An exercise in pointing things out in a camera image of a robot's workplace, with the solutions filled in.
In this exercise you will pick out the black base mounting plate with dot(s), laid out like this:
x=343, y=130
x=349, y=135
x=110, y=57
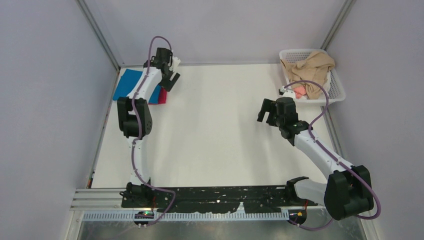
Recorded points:
x=215, y=200

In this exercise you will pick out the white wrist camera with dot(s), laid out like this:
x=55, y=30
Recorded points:
x=174, y=63
x=287, y=92

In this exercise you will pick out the blue t shirt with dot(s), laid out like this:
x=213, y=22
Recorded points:
x=128, y=81

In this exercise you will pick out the white slotted cable duct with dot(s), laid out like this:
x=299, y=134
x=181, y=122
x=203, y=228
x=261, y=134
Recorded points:
x=148, y=215

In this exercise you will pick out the white garment in basket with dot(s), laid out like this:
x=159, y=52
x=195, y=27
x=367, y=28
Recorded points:
x=326, y=86

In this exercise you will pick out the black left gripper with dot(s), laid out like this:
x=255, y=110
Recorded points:
x=167, y=85

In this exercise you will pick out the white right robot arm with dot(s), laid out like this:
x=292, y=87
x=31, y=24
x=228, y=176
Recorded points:
x=348, y=188

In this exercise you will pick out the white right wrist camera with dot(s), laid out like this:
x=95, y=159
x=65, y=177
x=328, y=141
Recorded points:
x=287, y=92

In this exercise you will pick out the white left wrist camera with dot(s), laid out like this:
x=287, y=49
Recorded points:
x=174, y=63

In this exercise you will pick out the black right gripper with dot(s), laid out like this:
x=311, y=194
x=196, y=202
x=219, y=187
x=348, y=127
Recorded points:
x=268, y=106

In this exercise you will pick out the folded red t shirt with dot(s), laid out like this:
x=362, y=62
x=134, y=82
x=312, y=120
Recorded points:
x=162, y=96

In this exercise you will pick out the pink garment in basket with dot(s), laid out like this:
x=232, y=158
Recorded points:
x=300, y=92

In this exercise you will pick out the aluminium frame rail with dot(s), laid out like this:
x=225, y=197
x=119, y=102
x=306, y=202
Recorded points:
x=91, y=12

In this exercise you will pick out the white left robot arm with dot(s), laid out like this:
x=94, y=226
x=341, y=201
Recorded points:
x=136, y=123

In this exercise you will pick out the beige t shirt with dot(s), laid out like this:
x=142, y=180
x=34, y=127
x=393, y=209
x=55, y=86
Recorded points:
x=310, y=72

